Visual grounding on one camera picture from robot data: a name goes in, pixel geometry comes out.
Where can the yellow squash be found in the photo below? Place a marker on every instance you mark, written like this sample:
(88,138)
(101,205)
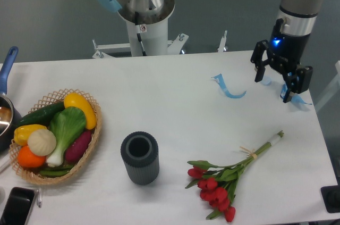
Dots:
(79,101)

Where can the small white blue cap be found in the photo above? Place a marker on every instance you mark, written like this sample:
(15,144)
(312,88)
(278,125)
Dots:
(266,81)

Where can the yellow bell pepper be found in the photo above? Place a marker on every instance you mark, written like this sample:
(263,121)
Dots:
(22,133)

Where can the clear pen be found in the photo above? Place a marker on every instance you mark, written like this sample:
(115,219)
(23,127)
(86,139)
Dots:
(39,200)

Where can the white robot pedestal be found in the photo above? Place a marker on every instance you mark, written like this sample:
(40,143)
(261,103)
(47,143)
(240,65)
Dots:
(147,25)

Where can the blue ribbon strip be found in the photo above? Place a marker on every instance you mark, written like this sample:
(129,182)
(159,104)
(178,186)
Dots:
(220,81)

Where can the orange fruit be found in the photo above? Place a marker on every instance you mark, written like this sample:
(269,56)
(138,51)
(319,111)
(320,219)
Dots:
(27,159)

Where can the purple sweet potato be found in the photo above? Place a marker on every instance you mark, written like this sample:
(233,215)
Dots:
(78,148)

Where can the black device at edge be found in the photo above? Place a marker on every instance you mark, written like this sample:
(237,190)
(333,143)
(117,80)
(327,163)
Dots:
(330,195)

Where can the woven wicker basket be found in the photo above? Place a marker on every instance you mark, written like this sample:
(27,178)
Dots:
(48,99)

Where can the dark grey ribbed vase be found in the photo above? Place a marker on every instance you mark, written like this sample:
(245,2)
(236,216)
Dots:
(140,154)

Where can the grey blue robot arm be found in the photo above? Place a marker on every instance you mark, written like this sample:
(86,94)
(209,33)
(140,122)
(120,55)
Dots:
(295,17)

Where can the red tulip bouquet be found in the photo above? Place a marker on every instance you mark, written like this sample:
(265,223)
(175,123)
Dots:
(218,183)

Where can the blue knotted ribbon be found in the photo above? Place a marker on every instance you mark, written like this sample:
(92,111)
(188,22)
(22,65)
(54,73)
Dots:
(295,98)

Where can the white metal base frame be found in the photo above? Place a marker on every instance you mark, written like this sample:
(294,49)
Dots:
(175,46)

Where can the black smartphone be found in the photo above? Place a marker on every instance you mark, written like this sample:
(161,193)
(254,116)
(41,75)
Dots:
(18,206)

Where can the blue handled saucepan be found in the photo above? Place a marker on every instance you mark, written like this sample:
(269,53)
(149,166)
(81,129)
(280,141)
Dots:
(10,117)

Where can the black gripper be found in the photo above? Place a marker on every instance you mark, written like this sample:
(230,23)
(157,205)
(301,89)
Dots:
(283,55)

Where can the green bok choy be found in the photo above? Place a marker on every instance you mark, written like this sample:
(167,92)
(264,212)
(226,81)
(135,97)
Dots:
(66,126)

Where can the green cucumber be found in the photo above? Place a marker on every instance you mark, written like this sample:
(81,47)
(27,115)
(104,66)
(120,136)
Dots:
(42,116)

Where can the green pea pods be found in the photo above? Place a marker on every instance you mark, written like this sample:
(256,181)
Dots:
(53,172)

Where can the white steamed bun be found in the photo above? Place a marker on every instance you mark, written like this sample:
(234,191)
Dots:
(42,142)

